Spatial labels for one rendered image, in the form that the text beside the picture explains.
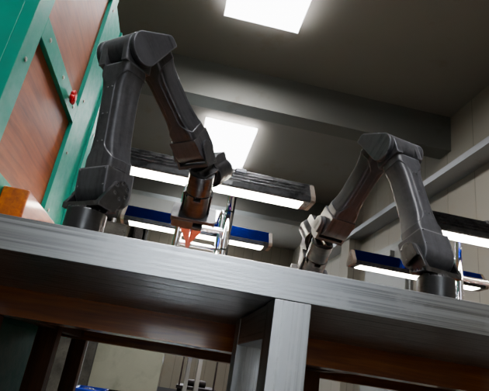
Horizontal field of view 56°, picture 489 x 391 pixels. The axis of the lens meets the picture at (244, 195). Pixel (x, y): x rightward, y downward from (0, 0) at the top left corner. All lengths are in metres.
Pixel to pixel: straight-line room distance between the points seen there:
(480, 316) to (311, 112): 3.83
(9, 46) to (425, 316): 0.96
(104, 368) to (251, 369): 6.39
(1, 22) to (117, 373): 6.28
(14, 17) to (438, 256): 1.01
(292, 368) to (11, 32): 0.92
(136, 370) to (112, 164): 6.42
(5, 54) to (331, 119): 3.60
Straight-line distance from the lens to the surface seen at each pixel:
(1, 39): 1.16
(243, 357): 0.79
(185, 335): 0.92
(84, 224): 0.74
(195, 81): 4.33
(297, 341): 0.55
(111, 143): 0.79
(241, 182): 1.32
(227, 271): 0.54
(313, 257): 1.18
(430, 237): 0.88
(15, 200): 1.15
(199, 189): 1.00
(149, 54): 0.87
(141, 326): 0.93
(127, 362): 7.12
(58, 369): 5.75
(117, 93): 0.82
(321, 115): 4.40
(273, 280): 0.55
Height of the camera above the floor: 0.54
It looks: 21 degrees up
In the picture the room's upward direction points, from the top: 9 degrees clockwise
